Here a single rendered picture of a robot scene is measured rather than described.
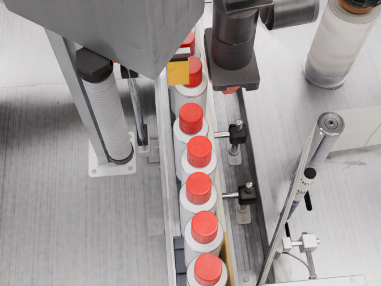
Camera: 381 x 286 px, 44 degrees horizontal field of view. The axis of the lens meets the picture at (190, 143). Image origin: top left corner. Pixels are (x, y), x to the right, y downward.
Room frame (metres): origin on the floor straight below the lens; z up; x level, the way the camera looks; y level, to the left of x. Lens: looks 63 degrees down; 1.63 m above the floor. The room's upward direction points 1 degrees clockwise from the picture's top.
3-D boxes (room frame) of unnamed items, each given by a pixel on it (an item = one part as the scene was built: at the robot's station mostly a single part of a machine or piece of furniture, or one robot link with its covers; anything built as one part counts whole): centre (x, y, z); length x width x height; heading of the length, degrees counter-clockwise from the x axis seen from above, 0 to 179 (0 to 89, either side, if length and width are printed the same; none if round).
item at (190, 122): (0.32, 0.00, 0.98); 0.05 x 0.05 x 0.20
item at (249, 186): (0.27, -0.08, 0.89); 0.06 x 0.03 x 0.12; 96
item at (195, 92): (0.40, 0.00, 0.98); 0.05 x 0.05 x 0.20
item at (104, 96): (0.26, 0.09, 1.18); 0.04 x 0.04 x 0.21
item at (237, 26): (0.41, -0.06, 1.18); 0.07 x 0.06 x 0.07; 103
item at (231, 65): (0.40, -0.06, 1.12); 0.10 x 0.07 x 0.07; 7
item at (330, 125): (0.32, -0.19, 0.97); 0.05 x 0.05 x 0.19
